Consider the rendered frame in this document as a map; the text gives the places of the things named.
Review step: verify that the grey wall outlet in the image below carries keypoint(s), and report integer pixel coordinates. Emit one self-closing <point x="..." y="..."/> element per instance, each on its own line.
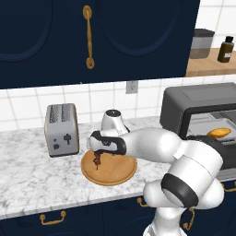
<point x="132" y="87"/>

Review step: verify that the round wooden cutting board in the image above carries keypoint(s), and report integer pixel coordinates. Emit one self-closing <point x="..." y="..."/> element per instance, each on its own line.
<point x="116" y="170"/>

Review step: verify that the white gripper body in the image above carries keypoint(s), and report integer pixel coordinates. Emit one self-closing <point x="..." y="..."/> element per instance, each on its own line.
<point x="89" y="143"/>

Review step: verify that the silver toaster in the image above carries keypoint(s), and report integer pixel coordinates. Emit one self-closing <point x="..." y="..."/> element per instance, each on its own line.
<point x="61" y="132"/>

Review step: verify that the brown bottle with label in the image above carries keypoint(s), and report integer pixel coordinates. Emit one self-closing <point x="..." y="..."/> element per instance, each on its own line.
<point x="226" y="50"/>

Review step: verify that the grey jar with dark lid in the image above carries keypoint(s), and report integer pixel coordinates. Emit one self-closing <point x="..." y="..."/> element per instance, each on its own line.
<point x="201" y="44"/>

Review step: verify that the dark grey toaster oven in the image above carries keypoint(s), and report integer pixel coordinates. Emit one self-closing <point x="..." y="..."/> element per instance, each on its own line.
<point x="184" y="98"/>

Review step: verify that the kebab skewer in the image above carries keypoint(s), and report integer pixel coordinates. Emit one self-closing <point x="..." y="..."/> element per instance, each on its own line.
<point x="97" y="161"/>

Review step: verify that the navy drawer front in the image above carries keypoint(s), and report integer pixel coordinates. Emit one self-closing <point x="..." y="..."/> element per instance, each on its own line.
<point x="126" y="219"/>
<point x="24" y="224"/>

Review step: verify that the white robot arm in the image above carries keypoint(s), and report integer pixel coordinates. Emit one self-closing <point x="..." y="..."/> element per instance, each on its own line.
<point x="172" y="153"/>

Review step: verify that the wooden shelf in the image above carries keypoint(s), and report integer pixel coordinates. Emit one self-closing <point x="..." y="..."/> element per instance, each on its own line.
<point x="212" y="66"/>

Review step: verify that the orange baguette bread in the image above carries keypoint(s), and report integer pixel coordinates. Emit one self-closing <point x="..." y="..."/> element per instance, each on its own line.
<point x="218" y="132"/>

